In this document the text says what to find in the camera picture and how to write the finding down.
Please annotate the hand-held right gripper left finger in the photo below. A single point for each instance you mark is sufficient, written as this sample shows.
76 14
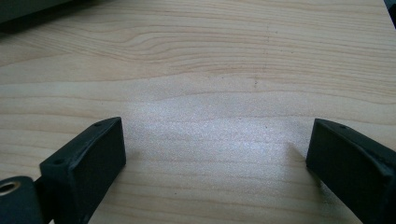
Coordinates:
84 161

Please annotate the gray hexagonal rack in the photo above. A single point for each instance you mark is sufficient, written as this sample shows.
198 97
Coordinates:
28 8

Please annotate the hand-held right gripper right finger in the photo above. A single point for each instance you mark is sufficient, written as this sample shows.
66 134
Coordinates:
355 168

